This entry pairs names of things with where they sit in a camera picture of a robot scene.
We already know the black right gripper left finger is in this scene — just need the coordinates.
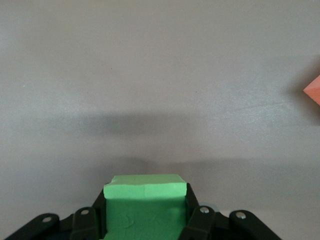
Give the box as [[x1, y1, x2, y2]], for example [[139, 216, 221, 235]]
[[3, 191, 108, 240]]

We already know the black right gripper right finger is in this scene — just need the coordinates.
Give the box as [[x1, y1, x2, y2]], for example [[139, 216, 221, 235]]
[[178, 183, 282, 240]]

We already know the green foam cube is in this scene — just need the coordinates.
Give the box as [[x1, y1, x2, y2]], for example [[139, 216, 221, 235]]
[[102, 174, 188, 240]]

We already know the brown table cover sheet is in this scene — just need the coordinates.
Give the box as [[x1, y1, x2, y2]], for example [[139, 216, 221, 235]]
[[0, 0, 320, 240]]

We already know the orange foam cube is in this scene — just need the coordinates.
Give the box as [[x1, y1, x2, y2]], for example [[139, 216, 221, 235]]
[[303, 74, 320, 106]]

